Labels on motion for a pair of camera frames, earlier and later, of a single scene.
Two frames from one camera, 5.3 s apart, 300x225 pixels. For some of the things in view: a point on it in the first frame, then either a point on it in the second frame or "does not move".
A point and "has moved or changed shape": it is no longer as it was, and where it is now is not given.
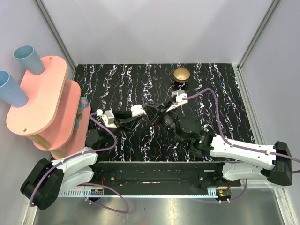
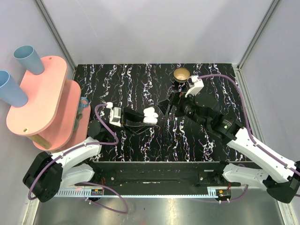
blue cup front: x=11 y=93 does not move
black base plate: x=209 y=174 does not move
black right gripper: x=153 y=111 → x=178 y=99
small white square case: x=137 y=110 has moved or changed shape
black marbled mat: x=144 y=112 does not move
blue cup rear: x=29 y=59 does not move
